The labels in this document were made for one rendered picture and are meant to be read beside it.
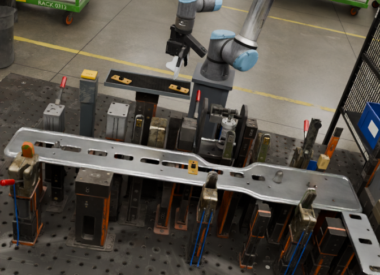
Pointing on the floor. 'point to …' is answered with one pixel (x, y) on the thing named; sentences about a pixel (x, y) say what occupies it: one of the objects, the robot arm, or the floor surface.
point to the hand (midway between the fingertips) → (181, 73)
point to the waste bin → (7, 26)
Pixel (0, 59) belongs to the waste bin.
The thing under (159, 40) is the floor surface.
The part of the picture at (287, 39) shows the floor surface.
